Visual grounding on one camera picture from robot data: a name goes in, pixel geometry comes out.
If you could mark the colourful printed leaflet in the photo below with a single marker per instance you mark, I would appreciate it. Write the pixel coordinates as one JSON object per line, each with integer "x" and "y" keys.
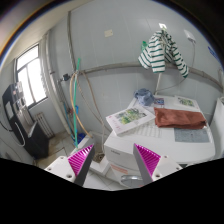
{"x": 159, "y": 102}

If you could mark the blue wall sign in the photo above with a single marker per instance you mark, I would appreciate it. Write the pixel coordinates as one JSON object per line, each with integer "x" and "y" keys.
{"x": 213, "y": 52}

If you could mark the brown towel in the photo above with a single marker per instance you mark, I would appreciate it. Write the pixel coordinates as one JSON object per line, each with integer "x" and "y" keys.
{"x": 180, "y": 119}

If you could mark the black machine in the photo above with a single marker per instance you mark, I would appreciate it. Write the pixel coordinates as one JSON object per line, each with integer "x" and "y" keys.
{"x": 33, "y": 140}

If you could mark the cream wall plate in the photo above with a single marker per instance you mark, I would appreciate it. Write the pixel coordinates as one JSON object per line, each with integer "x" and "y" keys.
{"x": 108, "y": 33}

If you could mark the white radiator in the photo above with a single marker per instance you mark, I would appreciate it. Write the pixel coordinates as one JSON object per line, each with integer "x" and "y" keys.
{"x": 45, "y": 125}

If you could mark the grey vertical wall pipe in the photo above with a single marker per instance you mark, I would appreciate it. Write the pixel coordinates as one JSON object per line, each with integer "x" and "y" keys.
{"x": 70, "y": 40}

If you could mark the white printed paper sheet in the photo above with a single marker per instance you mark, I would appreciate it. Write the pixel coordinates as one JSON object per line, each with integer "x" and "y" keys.
{"x": 146, "y": 130}

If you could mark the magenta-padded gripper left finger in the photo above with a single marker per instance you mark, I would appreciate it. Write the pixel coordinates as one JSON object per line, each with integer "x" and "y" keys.
{"x": 80, "y": 161}

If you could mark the small booklet with green picture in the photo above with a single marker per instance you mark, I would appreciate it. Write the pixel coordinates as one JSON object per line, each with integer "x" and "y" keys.
{"x": 185, "y": 102}

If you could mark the green white striped shirt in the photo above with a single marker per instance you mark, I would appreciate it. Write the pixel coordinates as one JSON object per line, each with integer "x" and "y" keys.
{"x": 155, "y": 53}

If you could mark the window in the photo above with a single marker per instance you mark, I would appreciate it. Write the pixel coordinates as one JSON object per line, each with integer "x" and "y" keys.
{"x": 31, "y": 76}

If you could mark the white washing machine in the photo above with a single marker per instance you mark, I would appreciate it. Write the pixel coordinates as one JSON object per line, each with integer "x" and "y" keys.
{"x": 160, "y": 146}

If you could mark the large booklet with green picture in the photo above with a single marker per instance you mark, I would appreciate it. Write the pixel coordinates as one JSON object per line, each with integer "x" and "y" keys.
{"x": 130, "y": 118}

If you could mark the crumpled blue cloth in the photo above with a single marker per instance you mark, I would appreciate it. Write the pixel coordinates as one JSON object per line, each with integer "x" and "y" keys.
{"x": 144, "y": 96}

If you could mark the grey horizontal wall pipe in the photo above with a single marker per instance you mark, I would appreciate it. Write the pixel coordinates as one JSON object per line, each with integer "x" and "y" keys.
{"x": 116, "y": 66}

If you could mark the white wall socket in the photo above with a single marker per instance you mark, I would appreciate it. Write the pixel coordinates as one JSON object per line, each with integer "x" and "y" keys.
{"x": 190, "y": 35}

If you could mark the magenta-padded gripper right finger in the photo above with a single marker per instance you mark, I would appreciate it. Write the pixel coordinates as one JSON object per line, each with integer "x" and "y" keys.
{"x": 148, "y": 161}

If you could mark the grey printed sheet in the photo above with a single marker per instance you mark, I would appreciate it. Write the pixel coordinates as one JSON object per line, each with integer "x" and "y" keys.
{"x": 191, "y": 135}

